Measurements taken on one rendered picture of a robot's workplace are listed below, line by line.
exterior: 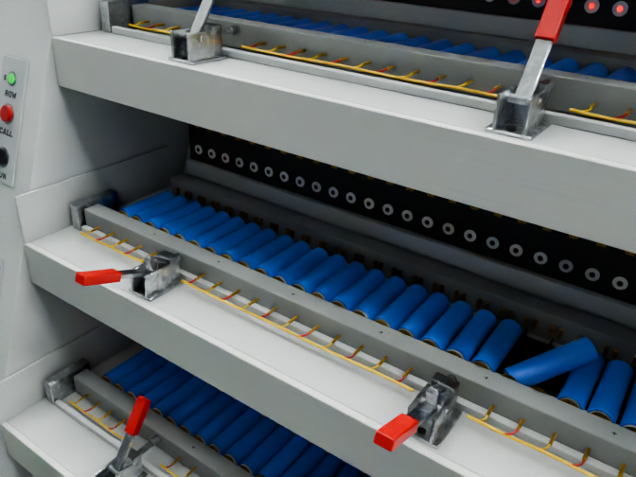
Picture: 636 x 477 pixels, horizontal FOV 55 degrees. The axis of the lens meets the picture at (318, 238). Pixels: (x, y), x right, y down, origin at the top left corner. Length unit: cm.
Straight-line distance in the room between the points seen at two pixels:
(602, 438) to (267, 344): 24
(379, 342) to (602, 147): 20
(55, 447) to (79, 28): 41
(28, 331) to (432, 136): 48
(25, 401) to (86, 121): 31
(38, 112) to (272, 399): 35
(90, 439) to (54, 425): 5
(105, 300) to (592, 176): 41
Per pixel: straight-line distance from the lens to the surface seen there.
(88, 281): 50
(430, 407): 41
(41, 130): 64
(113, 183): 70
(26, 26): 67
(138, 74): 54
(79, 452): 69
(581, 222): 37
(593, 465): 43
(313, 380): 45
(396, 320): 49
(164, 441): 65
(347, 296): 50
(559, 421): 43
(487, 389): 43
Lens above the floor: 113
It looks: 12 degrees down
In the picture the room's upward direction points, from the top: 13 degrees clockwise
